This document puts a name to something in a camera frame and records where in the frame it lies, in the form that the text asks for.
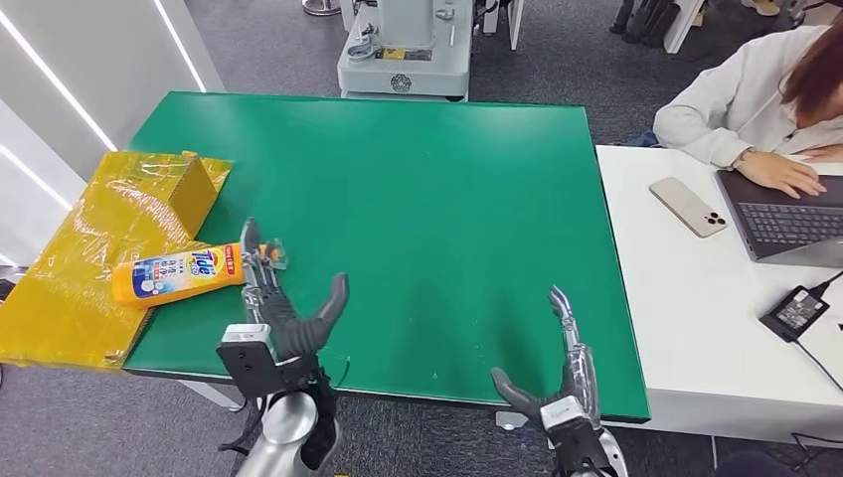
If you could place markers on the chrome stand base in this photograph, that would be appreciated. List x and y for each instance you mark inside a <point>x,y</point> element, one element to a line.
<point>321,6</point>

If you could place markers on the white table foot bracket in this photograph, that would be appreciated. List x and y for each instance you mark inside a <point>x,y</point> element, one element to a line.
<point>508,420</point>

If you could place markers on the white table leg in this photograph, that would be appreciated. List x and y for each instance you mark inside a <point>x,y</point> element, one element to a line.
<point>207,392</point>

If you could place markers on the white desk leg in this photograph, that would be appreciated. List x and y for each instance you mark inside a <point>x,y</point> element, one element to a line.
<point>680,25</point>

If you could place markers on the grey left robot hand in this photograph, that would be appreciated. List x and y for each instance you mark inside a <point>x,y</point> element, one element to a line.
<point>296,336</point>

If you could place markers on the person's right hand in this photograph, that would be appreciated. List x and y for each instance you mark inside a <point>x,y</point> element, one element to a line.
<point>784,174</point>

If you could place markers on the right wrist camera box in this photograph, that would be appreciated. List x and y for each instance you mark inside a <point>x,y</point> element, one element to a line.
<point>576,434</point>

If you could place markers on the dark grey laptop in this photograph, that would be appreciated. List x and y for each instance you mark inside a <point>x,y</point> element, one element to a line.
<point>790,227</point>

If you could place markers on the beige smartphone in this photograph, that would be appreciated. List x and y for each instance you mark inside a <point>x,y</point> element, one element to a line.
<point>687,206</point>

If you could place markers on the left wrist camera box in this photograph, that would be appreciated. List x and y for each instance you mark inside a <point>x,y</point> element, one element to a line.
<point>250,362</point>

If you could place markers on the black power adapter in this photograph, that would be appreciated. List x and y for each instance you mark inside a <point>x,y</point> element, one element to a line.
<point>794,313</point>

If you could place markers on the person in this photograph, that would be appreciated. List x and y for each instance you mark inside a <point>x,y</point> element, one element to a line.
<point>731,105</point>

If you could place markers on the white furniture panel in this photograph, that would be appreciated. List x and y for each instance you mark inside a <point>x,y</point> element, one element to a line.
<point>514,18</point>

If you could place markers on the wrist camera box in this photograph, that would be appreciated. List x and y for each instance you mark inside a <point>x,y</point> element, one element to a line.
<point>250,362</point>
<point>576,434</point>

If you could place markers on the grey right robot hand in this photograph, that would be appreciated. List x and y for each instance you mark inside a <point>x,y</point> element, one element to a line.
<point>579,375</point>

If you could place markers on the orange detergent bottle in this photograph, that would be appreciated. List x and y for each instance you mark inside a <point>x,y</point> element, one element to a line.
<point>178,276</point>

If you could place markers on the yellow taped cardboard box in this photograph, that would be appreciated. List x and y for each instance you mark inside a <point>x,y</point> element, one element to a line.
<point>79,250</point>

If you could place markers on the black shoes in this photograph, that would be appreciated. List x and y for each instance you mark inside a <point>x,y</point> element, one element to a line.
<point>647,22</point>

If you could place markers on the grey robot base machine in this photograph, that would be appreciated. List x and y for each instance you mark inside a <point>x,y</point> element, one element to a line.
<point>406,71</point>

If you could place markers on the person's left hand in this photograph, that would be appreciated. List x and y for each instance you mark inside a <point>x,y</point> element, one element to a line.
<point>826,155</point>

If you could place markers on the light coloured shoe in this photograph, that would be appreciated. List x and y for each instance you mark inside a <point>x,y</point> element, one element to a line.
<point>761,6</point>

